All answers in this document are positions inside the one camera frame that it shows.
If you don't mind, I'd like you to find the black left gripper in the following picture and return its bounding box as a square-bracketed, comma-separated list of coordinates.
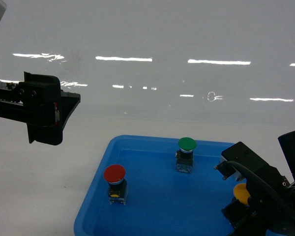
[0, 72, 81, 146]

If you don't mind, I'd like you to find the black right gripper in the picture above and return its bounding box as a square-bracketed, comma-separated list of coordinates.
[221, 164, 295, 236]

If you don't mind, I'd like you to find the yellow mushroom push button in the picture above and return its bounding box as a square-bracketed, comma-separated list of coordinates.
[233, 183, 251, 205]

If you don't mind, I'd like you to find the red mushroom push button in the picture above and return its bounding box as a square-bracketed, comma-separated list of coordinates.
[103, 164, 128, 205]

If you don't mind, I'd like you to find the blue plastic tray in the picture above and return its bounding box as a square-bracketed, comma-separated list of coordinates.
[74, 135, 236, 236]

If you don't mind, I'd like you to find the green mushroom push button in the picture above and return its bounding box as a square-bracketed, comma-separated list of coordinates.
[176, 137, 197, 174]

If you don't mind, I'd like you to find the black right camera cable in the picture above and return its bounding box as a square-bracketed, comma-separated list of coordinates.
[226, 161, 295, 227]

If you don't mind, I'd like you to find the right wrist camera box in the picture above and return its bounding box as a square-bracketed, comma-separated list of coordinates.
[214, 142, 268, 182]

